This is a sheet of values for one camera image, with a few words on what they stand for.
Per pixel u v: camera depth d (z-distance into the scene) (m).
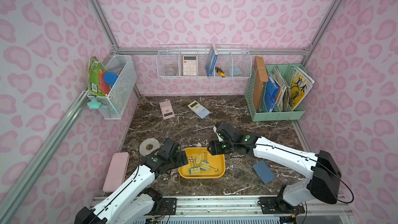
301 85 0.98
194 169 0.82
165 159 0.61
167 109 1.10
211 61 0.88
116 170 0.83
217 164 0.86
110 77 0.75
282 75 1.06
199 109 1.10
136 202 0.57
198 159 0.86
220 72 0.94
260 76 0.83
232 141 0.59
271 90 0.98
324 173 0.40
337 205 0.42
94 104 0.63
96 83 0.70
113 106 0.72
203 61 1.00
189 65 0.93
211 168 0.84
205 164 0.83
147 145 0.93
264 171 0.81
